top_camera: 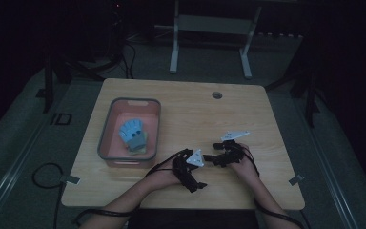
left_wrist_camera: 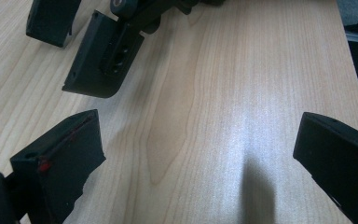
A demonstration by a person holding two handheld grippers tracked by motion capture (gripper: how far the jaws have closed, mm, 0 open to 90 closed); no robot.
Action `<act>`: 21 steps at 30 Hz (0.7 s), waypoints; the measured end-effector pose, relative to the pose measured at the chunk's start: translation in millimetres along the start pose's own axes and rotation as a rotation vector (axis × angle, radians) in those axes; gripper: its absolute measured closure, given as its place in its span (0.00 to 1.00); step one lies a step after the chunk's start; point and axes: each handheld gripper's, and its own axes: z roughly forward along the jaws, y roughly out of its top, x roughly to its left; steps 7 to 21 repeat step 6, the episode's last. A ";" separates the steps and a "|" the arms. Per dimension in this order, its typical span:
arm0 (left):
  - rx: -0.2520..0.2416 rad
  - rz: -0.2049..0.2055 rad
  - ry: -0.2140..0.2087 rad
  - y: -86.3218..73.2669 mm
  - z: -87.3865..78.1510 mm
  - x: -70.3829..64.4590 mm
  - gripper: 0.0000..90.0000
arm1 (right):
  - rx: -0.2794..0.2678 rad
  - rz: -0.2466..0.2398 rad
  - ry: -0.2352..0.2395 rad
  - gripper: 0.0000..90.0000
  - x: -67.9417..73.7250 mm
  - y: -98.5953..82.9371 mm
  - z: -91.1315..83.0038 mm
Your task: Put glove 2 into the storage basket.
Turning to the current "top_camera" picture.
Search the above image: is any blue knit glove grey cuff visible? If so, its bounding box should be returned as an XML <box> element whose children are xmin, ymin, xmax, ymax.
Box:
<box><xmin>118</xmin><ymin>117</ymin><xmax>147</xmax><ymax>153</ymax></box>

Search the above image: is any black metal stand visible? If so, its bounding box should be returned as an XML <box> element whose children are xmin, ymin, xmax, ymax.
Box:
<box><xmin>35</xmin><ymin>52</ymin><xmax>108</xmax><ymax>115</ymax></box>
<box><xmin>264</xmin><ymin>60</ymin><xmax>327</xmax><ymax>129</ymax></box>

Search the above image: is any black floor bracket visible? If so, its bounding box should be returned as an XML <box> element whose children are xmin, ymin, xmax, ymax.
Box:
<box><xmin>50</xmin><ymin>112</ymin><xmax>73</xmax><ymax>126</ymax></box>

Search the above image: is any person's right hand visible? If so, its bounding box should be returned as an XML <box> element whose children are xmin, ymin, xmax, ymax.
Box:
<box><xmin>229</xmin><ymin>143</ymin><xmax>261</xmax><ymax>183</ymax></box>

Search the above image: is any grey table edge clip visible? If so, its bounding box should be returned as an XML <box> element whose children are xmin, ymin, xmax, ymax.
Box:
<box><xmin>288</xmin><ymin>174</ymin><xmax>306</xmax><ymax>186</ymax></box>
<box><xmin>59</xmin><ymin>174</ymin><xmax>81</xmax><ymax>186</ymax></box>

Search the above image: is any green fuzzy glove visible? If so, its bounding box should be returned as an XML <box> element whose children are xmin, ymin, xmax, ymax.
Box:
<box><xmin>127</xmin><ymin>131</ymin><xmax>149</xmax><ymax>156</ymax></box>

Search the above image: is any person's dark clothing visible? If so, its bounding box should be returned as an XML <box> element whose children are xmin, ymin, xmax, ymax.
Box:
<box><xmin>127</xmin><ymin>208</ymin><xmax>262</xmax><ymax>229</ymax></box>

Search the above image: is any white metal stand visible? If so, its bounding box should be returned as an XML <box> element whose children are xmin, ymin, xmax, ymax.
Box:
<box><xmin>154</xmin><ymin>0</ymin><xmax>263</xmax><ymax>80</ymax></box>

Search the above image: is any pink basin grey rim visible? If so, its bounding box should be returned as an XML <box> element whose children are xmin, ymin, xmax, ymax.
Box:
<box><xmin>96</xmin><ymin>97</ymin><xmax>162</xmax><ymax>169</ymax></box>

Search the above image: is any black floor cable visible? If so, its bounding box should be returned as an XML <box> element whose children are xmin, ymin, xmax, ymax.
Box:
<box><xmin>31</xmin><ymin>162</ymin><xmax>66</xmax><ymax>229</ymax></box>

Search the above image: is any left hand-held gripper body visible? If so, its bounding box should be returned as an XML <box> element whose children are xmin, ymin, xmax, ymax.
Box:
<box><xmin>171</xmin><ymin>148</ymin><xmax>206</xmax><ymax>189</ymax></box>

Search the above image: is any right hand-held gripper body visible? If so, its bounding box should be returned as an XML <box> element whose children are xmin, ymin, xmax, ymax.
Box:
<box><xmin>213</xmin><ymin>129</ymin><xmax>251</xmax><ymax>169</ymax></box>

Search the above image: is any person's left hand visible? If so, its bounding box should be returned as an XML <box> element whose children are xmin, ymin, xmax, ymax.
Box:
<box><xmin>144</xmin><ymin>157</ymin><xmax>183</xmax><ymax>193</ymax></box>

